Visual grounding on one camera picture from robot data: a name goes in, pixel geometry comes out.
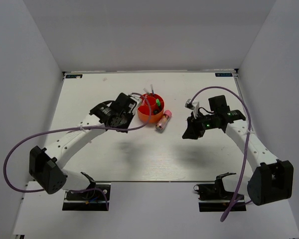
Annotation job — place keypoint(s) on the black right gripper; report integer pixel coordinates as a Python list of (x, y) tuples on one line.
[(193, 131)]

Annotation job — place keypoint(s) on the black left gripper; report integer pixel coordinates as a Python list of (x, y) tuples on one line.
[(130, 114)]

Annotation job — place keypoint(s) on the pink lid marker tube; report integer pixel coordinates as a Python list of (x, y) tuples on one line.
[(162, 123)]

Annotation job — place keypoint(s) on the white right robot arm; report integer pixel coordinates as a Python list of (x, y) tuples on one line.
[(272, 179)]

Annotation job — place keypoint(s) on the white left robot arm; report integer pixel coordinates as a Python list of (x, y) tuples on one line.
[(46, 165)]

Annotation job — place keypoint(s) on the orange round organizer container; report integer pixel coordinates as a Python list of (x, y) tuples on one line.
[(145, 111)]

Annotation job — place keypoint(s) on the right blue table label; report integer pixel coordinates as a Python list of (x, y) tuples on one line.
[(223, 74)]

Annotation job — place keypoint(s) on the blue table label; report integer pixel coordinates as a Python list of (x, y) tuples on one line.
[(223, 74), (73, 76)]

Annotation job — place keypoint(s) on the left blue table label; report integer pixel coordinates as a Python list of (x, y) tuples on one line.
[(73, 76)]

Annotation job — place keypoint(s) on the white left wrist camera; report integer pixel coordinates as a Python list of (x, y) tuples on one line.
[(137, 99)]

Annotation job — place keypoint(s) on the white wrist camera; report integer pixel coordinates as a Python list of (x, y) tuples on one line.
[(137, 99), (193, 105)]

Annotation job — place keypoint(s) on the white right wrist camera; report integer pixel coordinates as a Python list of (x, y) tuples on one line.
[(193, 105)]

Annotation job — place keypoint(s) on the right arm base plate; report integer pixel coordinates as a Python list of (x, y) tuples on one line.
[(215, 196)]

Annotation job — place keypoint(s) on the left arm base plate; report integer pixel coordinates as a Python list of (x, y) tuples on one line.
[(88, 201)]

